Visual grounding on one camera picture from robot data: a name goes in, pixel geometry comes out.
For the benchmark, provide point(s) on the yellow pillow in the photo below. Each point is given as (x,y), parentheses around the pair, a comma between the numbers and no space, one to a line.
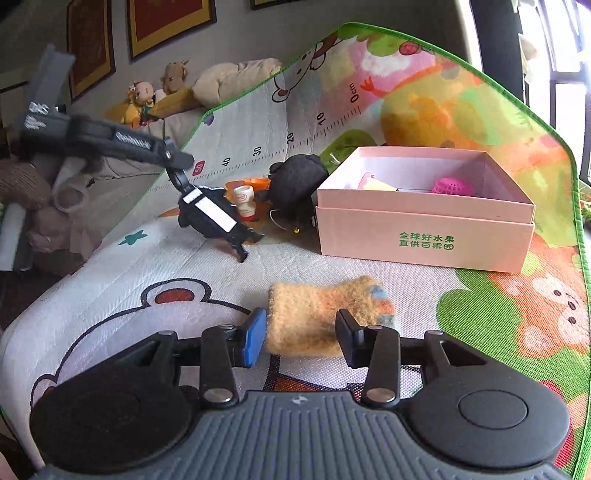
(180,101)

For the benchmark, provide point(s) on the pink plush toy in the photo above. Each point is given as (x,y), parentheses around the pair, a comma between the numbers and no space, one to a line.
(51,226)

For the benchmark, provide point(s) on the grey bedsheet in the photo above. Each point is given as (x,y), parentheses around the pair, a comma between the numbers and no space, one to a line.
(180,124)

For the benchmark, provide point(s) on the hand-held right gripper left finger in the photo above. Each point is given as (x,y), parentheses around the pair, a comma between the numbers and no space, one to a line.
(254,339)

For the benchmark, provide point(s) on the yellow card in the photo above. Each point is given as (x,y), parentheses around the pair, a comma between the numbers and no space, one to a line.
(381,185)

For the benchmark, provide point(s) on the small white bottle red cap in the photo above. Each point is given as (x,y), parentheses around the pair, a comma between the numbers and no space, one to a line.
(243,196)

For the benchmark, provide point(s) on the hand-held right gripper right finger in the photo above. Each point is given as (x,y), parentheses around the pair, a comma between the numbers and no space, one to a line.
(348,339)

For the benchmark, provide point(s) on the fuzzy yellow sock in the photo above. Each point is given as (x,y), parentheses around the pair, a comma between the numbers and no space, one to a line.
(314,314)

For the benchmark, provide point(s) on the beige pillow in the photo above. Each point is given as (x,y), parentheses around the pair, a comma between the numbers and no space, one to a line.
(235,78)

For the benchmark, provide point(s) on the pink cardboard box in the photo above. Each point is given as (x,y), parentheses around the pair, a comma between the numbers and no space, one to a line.
(415,240)

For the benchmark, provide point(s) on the framed wall picture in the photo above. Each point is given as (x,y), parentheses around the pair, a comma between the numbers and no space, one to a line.
(90,50)
(171,21)
(272,2)

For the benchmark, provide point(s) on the printed play mat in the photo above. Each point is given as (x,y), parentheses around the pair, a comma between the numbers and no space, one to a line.
(138,272)

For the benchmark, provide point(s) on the black gadget with white label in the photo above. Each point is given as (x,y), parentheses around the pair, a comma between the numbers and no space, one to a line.
(240,233)

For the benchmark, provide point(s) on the brown plush deer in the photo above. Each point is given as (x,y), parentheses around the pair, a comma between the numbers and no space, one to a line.
(175,76)

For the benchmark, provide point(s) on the orange plastic bowl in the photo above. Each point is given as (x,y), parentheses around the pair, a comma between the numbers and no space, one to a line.
(258,183)

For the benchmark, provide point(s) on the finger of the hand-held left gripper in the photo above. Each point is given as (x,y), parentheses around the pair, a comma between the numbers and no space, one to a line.
(134,141)

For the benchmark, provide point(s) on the orange doll toy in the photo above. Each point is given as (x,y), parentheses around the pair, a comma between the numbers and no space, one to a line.
(141,92)

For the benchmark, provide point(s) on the brown plush toy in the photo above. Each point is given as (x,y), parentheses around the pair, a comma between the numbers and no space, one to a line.
(23,184)

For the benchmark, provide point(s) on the black plush toy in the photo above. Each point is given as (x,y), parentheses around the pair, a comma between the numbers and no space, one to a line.
(295,180)

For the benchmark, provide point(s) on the pink mesh ball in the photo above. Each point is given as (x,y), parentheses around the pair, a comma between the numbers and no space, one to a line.
(452,185)

